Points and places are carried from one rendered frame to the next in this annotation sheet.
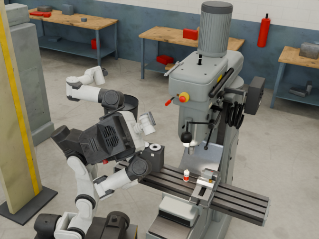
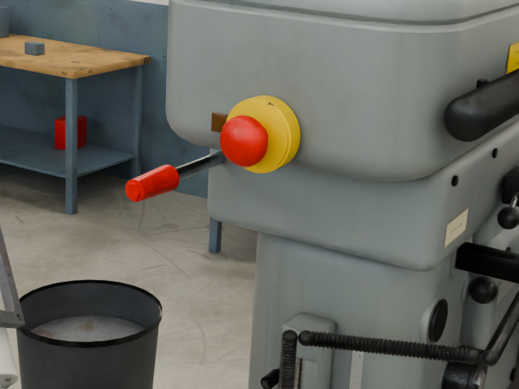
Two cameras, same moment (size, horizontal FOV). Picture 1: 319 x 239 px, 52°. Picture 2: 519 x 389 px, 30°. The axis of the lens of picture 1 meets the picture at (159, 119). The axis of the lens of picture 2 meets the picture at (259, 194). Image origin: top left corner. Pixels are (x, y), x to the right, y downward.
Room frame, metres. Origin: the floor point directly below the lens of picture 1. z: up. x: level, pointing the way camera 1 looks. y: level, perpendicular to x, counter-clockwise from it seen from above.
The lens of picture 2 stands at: (0.98, -0.19, 1.95)
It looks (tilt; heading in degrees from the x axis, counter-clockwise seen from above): 18 degrees down; 4
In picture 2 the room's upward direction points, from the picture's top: 4 degrees clockwise
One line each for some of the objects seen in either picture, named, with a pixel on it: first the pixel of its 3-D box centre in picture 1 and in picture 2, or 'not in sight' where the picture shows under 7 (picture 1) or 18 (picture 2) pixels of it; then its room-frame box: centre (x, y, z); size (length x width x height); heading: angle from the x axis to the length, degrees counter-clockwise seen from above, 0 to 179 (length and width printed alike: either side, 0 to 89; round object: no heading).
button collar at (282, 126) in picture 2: (184, 97); (262, 133); (1.72, -0.14, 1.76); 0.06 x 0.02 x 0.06; 65
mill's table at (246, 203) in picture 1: (187, 185); not in sight; (1.93, -0.24, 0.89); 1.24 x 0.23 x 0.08; 65
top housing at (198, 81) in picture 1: (199, 75); (386, 39); (1.94, -0.24, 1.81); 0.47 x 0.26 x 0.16; 155
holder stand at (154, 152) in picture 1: (149, 155); not in sight; (2.11, 0.07, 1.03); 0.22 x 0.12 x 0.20; 72
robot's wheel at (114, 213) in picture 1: (117, 221); not in sight; (1.89, 0.32, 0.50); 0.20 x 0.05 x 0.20; 83
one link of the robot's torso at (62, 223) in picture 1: (72, 227); not in sight; (1.66, 0.62, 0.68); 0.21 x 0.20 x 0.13; 83
